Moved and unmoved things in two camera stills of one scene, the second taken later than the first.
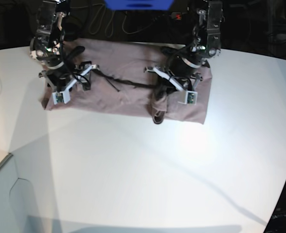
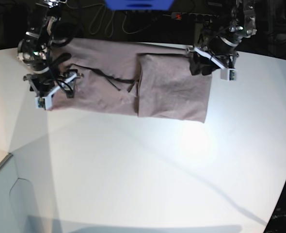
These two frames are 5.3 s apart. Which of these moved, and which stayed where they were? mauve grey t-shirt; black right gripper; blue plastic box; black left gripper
Moved: black right gripper; black left gripper
Stayed: mauve grey t-shirt; blue plastic box
